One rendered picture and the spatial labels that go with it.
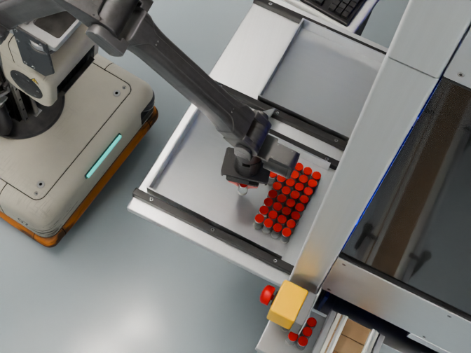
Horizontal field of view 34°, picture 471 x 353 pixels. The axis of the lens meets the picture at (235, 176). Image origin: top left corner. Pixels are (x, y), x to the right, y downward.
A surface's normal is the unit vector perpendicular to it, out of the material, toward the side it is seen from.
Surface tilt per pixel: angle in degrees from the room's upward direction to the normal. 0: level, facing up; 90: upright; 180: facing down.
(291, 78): 0
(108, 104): 0
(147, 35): 49
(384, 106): 90
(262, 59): 0
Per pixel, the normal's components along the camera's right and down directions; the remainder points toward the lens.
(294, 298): 0.07, -0.42
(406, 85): -0.45, 0.80
